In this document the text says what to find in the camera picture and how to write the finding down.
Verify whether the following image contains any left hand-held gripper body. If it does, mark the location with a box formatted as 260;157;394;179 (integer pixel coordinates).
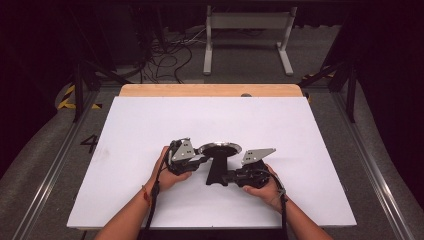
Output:
165;137;205;177

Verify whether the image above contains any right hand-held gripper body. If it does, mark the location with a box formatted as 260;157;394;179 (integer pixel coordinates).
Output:
233;147;277;189

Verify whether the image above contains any oval silver picture frame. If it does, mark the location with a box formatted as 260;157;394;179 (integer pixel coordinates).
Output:
198;142;243;187

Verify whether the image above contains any person's right hand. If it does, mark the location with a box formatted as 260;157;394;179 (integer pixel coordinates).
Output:
242;163;285;213

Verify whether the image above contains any person's left hand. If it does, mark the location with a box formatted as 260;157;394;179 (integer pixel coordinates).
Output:
149;145;193;194

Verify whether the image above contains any black metal stand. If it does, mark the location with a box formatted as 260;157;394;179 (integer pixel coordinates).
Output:
71;59;132;123
299;61;359;123

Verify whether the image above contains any yellow and black floor tape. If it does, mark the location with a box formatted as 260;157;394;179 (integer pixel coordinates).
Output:
57;84;103;110

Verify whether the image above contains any white metal stand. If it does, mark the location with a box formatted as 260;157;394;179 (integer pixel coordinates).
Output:
203;4;298;77

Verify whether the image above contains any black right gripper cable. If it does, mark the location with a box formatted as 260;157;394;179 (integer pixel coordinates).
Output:
258;168;290;240

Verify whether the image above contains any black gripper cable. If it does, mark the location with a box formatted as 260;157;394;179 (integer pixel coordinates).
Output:
258;168;290;240
143;139;178;234

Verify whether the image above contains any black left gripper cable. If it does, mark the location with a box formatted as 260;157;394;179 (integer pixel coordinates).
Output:
143;139;178;234

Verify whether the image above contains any red bracelet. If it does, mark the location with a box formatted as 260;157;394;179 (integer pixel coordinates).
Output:
141;184;153;208

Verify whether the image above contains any bundle of black floor cables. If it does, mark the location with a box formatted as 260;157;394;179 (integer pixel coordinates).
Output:
138;28;209;85

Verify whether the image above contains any aluminium floor rail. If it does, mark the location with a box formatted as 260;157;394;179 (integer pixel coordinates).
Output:
332;89;416;240
12;89;98;240

